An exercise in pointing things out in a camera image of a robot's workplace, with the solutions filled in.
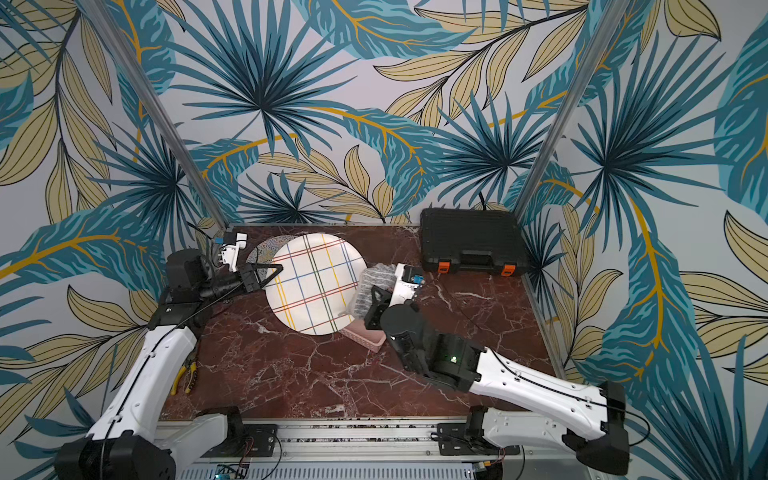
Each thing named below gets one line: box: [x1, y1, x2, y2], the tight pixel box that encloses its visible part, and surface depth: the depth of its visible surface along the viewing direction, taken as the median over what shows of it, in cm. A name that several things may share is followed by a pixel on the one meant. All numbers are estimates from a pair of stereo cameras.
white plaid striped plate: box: [264, 233, 366, 336], surface depth 75 cm
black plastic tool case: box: [420, 208, 529, 276], surface depth 109 cm
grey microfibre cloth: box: [348, 263, 397, 319], surface depth 65 cm
